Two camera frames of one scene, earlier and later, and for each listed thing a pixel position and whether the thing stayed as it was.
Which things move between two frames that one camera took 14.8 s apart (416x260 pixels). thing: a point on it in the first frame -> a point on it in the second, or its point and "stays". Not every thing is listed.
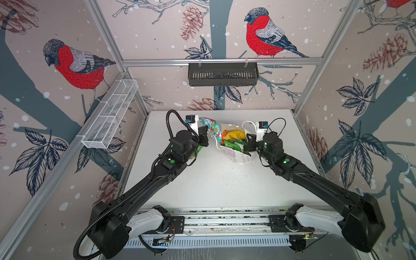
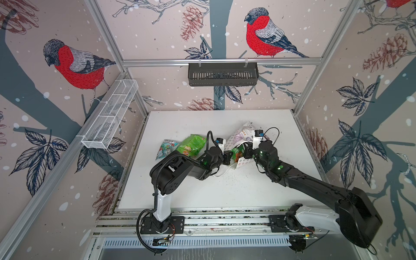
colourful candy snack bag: x=214 y=128 -> x=167 y=147
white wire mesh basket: x=110 y=114 stays
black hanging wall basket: x=220 y=74 stays
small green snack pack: x=235 y=144 -> x=238 y=152
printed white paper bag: x=237 y=156 -> x=244 y=134
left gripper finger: x=203 y=137 -> x=226 y=157
